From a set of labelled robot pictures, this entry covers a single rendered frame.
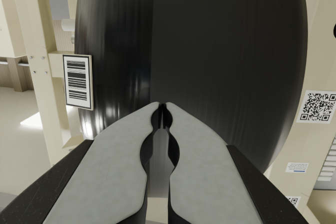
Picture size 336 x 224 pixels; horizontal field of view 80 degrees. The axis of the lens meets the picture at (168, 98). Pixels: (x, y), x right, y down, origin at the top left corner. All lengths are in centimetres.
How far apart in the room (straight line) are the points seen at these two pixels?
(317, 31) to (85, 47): 40
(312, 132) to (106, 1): 49
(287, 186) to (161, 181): 41
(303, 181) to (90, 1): 60
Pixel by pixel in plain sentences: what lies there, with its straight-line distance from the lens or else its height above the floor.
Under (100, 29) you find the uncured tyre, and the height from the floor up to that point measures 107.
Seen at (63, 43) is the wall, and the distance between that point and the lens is 720.
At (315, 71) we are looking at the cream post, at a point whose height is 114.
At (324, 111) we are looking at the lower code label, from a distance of 55.
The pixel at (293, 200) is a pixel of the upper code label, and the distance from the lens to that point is 68.
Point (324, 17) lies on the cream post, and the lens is 48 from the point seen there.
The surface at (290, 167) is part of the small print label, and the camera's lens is 60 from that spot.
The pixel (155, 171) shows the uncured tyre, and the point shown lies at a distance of 28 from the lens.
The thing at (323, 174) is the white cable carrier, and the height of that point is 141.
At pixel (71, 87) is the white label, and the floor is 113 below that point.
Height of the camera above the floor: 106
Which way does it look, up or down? 22 degrees up
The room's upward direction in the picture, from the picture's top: 177 degrees counter-clockwise
